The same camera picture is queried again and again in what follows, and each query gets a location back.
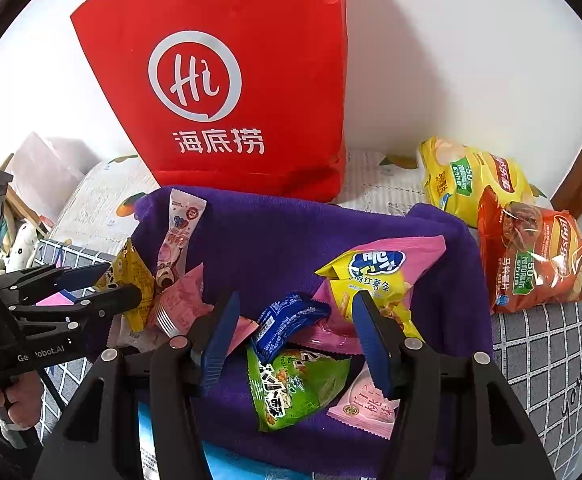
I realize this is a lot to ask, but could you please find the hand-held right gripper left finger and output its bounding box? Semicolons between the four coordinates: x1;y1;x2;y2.
31;290;242;480

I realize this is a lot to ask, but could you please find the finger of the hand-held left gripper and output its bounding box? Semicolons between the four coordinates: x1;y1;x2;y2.
11;283;143;325
0;261;113;295

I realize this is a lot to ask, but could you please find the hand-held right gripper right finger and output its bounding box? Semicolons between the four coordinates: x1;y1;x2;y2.
350;290;556;480

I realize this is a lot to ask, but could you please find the small pink packet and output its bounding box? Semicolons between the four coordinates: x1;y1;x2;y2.
228;315;259;348

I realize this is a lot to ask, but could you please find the small yellow triangular packet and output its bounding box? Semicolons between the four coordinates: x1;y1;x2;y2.
95;238;156;333

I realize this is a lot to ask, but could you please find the pink candy packet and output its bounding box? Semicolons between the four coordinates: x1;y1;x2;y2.
151;263;207;338

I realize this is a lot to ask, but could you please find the dark blue snack packet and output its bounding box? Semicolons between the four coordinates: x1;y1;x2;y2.
250;293;332;361

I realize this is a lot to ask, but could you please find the pink peach snack packet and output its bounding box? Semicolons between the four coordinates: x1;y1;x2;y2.
327;360;402;441

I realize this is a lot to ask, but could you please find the green snack packet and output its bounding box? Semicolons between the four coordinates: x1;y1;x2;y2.
246;345;352;433

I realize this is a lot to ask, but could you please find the person's left hand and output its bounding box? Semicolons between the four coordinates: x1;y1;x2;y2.
0;370;44;428

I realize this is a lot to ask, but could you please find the yellow snack packet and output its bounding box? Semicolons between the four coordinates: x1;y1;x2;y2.
315;249;424;343

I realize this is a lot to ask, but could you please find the white plush toy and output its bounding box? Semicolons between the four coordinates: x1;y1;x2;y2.
0;220;42;271

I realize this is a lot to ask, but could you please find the white fruit print quilt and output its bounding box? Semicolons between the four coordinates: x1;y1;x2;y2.
54;150;427;256

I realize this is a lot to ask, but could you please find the long pink snack packet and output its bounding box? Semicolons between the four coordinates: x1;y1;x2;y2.
153;187;208;291

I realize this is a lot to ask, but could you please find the large pink snack packet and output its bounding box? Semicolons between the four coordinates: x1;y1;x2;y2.
298;235;446;356

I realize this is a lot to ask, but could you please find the white plastic bag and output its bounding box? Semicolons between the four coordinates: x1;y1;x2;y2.
5;131;86;211

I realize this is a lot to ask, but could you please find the purple towel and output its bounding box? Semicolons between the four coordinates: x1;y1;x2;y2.
88;186;494;480

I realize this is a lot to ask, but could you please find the orange chips bag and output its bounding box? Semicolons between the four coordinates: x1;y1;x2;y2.
477;185;582;315

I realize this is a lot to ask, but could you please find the yellow chips bag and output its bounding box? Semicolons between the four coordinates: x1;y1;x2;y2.
417;136;536;228

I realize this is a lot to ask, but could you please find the red paper bag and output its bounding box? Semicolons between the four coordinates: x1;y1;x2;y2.
70;0;349;203

